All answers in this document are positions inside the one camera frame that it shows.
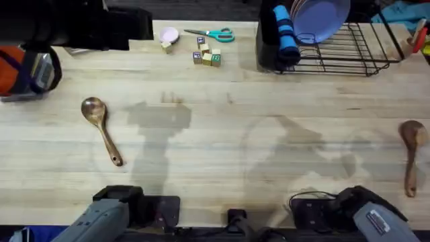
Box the wooden spoon with round bowl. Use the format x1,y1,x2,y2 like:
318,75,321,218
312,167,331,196
80,96,124,167

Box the dark wooden spoon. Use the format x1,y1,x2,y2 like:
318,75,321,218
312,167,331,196
398,120,430,198

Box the blue cloth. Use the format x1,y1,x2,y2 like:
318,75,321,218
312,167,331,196
9,225,70,242

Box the wooden block with green face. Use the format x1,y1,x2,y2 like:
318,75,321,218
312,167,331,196
211,48,222,68

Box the black clamp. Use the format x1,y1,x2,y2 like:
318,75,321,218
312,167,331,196
227,208,249,233

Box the blue striped cylinder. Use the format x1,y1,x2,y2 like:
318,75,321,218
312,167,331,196
272,4,301,62

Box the pink plate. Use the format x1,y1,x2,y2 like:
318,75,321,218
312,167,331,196
289,0,303,22

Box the purple plate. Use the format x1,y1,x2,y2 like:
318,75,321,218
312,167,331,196
292,0,352,45

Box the teal cloth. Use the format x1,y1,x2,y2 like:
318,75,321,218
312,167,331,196
371,0,430,25

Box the red and wooden toy heap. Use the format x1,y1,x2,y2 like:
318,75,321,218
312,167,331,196
405,18,430,60

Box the teal handled scissors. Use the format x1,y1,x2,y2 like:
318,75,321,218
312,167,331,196
183,27,236,44

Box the black rail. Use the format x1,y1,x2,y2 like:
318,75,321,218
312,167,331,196
114,227,369,242

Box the black cable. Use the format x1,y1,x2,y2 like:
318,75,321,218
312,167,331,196
288,190,340,206

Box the black wire dish rack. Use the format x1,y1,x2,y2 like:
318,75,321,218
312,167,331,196
268,20,406,77

